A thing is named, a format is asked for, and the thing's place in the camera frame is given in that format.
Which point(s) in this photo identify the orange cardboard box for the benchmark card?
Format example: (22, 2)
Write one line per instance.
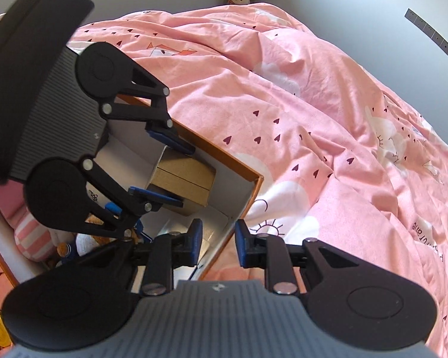
(129, 155)

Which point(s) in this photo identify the long white box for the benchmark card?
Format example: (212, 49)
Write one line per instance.
(217, 229)

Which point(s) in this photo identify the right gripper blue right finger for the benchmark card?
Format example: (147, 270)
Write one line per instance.
(269, 253)

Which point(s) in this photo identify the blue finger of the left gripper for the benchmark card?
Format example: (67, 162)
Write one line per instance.
(154, 198)
(172, 140)

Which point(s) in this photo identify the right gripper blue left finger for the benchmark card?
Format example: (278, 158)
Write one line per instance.
(168, 252)

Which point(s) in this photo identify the white plush toy black hat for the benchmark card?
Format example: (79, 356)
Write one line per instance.
(39, 243)

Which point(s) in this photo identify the dark wall switch panel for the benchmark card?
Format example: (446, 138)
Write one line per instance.
(426, 28)

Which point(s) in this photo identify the gold square gift box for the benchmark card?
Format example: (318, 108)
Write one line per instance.
(178, 175)

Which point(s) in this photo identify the pink patterned duvet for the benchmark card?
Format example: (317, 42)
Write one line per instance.
(355, 182)

